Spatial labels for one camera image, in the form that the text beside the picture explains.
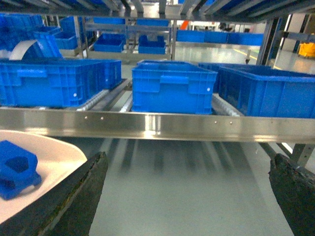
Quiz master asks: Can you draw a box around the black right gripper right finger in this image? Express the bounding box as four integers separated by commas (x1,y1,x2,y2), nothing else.
269,153,315,236

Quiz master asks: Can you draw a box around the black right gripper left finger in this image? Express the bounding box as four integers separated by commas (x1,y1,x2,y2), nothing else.
0,152,108,236

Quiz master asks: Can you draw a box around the beige plastic dustpan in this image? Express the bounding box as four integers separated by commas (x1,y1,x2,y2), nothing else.
0,130,87,223

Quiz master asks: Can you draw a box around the blue plastic block part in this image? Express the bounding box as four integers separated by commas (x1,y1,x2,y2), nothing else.
0,140,42,200

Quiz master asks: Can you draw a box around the steel roller shelf rack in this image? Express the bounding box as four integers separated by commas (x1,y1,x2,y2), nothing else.
0,0,315,166

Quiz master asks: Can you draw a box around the yellow mop bucket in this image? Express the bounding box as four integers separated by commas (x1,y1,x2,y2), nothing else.
298,42,315,58

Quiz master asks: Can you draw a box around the tilted blue plastic bin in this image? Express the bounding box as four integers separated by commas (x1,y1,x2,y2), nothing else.
0,13,63,59

